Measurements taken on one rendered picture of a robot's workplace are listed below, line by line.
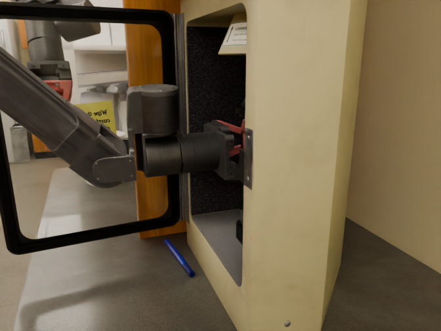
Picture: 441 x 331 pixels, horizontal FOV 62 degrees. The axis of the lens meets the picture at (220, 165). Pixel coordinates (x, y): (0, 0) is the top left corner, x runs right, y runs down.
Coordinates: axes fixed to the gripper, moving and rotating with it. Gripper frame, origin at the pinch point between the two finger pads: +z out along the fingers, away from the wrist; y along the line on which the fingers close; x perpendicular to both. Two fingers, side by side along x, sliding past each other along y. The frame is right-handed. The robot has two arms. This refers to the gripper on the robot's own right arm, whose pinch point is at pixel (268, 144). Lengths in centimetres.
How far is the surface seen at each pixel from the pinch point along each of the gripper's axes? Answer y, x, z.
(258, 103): -14.9, -8.7, -8.8
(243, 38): -4.6, -15.7, -6.3
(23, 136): 11.9, -2.2, -36.0
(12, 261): 203, 117, -86
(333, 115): -14.9, -6.8, 0.8
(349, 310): -12.4, 24.1, 8.1
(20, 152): 11.8, 0.3, -36.9
